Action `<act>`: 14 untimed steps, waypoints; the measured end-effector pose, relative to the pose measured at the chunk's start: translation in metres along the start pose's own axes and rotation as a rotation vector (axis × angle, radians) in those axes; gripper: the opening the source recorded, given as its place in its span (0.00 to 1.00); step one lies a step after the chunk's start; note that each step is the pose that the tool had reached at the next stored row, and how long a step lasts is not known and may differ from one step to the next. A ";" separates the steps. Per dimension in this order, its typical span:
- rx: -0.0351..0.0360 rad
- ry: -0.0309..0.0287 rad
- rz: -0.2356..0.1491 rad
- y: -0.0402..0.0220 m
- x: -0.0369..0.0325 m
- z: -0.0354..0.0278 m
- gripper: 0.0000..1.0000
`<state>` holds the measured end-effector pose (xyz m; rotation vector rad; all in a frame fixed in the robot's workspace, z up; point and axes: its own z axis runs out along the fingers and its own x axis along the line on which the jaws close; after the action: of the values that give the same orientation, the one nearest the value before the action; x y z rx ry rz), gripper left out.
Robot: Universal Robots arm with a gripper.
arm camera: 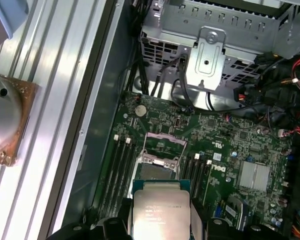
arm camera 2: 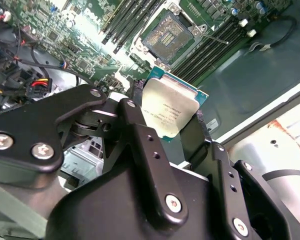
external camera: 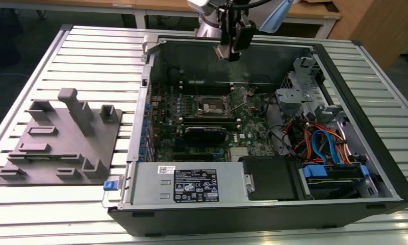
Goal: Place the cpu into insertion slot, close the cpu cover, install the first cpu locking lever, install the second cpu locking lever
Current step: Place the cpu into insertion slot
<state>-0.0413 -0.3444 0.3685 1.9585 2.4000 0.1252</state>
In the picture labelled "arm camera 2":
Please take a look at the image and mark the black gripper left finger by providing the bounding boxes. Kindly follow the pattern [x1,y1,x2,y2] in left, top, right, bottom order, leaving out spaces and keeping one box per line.
[0,81,190,227]

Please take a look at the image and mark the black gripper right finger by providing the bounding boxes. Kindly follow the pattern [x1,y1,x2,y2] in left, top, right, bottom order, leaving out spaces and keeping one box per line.
[181,111,291,240]

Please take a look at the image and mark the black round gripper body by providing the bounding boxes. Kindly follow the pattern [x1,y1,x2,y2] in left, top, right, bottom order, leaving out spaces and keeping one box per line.
[44,159,227,240]

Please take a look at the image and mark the silver topped CPU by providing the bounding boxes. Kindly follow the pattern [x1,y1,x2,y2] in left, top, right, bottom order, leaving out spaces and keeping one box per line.
[140,66,209,143]

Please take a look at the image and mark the metal socket cover frame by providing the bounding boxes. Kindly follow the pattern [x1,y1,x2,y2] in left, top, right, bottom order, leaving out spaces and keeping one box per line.
[113,43,171,87]

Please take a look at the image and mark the metal wire locking lever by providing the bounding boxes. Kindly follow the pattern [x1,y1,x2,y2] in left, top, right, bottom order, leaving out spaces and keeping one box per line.
[201,33,229,45]

